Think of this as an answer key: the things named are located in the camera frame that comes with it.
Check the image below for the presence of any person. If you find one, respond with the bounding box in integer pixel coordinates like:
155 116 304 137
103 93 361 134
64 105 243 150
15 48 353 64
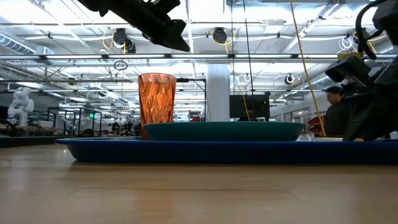
323 86 352 138

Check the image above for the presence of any black monitor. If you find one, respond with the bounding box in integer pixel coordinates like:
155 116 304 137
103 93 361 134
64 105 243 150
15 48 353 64
229 95 271 122

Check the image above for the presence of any thick yellow hanging cable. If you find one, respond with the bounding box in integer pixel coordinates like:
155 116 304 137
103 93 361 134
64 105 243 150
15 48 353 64
289 0 327 138

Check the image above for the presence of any orange faceted plastic cup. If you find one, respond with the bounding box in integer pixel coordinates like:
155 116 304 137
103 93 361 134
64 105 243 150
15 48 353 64
137 73 177 141

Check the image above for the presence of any black workbench frame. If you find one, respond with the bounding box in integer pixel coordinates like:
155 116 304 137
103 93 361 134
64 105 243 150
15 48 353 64
46 107 103 130

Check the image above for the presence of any silver ventilation duct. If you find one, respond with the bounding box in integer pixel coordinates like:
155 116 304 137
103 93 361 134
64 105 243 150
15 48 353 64
0 32 55 65

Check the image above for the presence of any long ceiling light bar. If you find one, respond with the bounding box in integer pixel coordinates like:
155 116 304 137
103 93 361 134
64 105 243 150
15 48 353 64
0 53 398 60

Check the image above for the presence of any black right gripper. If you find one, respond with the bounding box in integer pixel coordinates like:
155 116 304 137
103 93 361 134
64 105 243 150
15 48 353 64
341 57 398 142

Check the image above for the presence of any white pillar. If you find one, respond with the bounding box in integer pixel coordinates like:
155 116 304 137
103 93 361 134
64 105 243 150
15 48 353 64
206 63 231 123

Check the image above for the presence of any white coiled cable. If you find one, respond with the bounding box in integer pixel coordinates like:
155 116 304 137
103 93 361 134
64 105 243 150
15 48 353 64
338 36 358 54

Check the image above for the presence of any thin yellow hanging cable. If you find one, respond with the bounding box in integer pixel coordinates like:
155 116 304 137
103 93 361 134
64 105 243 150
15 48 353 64
223 40 251 122

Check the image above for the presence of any shelf with red bins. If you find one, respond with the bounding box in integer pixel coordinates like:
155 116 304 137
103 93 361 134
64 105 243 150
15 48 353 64
307 114 326 137

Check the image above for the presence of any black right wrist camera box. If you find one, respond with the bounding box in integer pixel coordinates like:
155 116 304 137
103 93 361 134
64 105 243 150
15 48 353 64
325 55 374 91

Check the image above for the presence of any teal plate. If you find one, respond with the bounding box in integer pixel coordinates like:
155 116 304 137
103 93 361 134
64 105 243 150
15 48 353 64
143 121 305 142

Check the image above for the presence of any thin black hanging cable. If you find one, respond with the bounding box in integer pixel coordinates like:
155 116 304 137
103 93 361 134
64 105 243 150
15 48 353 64
242 0 254 122

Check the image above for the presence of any blue tray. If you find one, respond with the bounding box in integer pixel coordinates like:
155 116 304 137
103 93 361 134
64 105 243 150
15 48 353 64
55 138 398 165

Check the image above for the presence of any black metal frame station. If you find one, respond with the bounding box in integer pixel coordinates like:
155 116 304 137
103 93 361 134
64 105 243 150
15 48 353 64
176 77 208 122

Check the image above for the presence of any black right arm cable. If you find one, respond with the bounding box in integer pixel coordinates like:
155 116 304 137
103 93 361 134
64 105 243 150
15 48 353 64
355 0 389 60

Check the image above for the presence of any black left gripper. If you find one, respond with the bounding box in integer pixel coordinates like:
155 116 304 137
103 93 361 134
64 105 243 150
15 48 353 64
105 0 191 53

